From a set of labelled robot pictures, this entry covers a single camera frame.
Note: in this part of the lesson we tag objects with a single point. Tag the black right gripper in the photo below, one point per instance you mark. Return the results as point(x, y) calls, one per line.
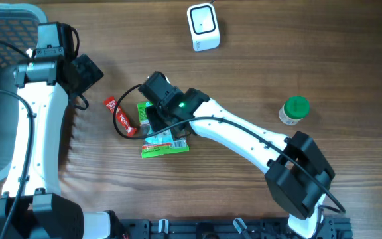
point(156, 124)

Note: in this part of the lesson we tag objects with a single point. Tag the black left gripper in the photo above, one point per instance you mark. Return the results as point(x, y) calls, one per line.
point(90, 72)

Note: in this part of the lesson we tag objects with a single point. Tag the green lid jar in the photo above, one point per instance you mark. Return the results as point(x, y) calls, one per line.
point(294, 109)

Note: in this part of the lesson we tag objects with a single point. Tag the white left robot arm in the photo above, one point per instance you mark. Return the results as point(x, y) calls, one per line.
point(31, 204)

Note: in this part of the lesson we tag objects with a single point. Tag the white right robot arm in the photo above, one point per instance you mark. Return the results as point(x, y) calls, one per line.
point(296, 171)

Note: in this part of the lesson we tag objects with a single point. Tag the white barcode scanner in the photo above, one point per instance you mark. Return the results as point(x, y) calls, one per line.
point(203, 26)

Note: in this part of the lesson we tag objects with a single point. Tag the light blue snack packet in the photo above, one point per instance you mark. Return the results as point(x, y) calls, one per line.
point(162, 138)

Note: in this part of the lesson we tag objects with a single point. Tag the green snack bag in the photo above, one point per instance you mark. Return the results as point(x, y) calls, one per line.
point(179, 145)

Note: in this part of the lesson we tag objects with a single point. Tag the red Nescafe coffee stick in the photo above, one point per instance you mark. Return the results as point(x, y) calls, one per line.
point(120, 116)

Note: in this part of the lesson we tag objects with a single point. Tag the grey plastic basket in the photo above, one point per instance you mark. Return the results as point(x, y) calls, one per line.
point(18, 33)

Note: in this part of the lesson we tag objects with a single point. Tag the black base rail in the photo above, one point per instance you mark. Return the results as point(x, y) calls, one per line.
point(329, 228)

